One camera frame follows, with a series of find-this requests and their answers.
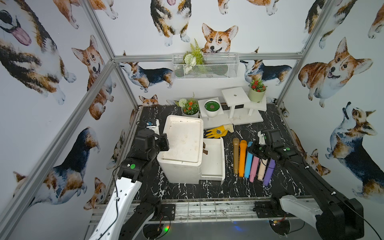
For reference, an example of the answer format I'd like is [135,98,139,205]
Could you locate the pink toy microphone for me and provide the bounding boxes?
[249,156,260,183]

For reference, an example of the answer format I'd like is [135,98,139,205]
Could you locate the orange toy microphone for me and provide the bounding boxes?
[239,140,248,178]

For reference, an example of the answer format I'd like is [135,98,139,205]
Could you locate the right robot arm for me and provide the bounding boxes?
[248,130,365,240]

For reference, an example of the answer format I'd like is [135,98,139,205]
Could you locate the white wire wall basket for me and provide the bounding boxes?
[172,53,240,79]

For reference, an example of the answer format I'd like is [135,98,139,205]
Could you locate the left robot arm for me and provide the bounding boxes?
[90,129,170,240]

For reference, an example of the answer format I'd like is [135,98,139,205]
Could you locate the purple toy microphone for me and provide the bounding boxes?
[263,159,276,187]

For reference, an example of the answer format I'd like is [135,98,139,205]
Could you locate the white plastic drawer cabinet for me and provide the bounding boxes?
[157,115,204,184]

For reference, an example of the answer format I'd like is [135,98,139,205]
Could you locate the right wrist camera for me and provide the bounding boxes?
[258,131,266,146]

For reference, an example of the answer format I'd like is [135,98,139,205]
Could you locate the yellow work glove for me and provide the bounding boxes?
[206,124,234,139]

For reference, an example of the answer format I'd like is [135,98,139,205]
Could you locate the white cabinet bottom drawer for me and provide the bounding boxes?
[200,139,226,185]

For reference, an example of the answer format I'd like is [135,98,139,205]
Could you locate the blue toy microphone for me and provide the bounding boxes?
[244,141,253,179]

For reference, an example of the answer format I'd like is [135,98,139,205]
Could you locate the green fern white flower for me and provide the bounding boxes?
[183,39,205,75]

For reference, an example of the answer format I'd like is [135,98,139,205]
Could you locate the green pot red flowers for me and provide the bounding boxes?
[248,78,267,103]

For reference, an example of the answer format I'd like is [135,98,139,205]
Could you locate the beige toy microphone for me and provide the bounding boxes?
[258,159,268,182]

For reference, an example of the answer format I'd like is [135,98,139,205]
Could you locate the gold toy microphone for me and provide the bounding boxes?
[233,138,240,176]

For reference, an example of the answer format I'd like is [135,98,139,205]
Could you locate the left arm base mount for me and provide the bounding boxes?
[149,204,176,222]

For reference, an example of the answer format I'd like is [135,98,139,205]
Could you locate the white pot orange flowers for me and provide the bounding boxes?
[177,94,200,118]

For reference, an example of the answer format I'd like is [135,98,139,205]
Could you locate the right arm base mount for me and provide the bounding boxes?
[253,200,295,219]

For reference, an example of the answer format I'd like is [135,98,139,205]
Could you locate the white pot green moss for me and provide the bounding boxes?
[204,100,220,118]

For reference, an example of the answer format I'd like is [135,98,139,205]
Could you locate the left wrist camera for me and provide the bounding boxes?
[146,119,160,135]

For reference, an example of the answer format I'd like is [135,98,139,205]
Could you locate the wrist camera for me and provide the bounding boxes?
[258,131,266,146]
[146,119,160,135]

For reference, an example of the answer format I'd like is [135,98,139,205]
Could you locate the white tiered display stand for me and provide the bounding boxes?
[198,87,267,130]

